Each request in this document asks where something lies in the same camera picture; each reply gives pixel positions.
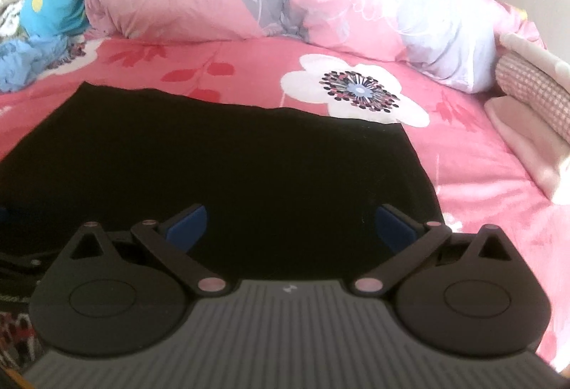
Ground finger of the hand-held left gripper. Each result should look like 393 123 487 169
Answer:
0 250 45 279

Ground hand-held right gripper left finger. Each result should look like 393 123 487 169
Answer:
67 204 233 297

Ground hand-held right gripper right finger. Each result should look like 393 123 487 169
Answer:
351 204 514 297

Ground black garment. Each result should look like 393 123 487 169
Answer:
0 81 446 283

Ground red patterned clothing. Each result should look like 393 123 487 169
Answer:
0 311 43 372

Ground pink floral bedsheet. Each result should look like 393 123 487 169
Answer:
0 35 570 376

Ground folded pink towels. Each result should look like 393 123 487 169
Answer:
484 97 570 205

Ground pink folded towel stack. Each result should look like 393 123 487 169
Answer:
495 32 570 135

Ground light blue cloth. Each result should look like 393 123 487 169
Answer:
0 35 69 93

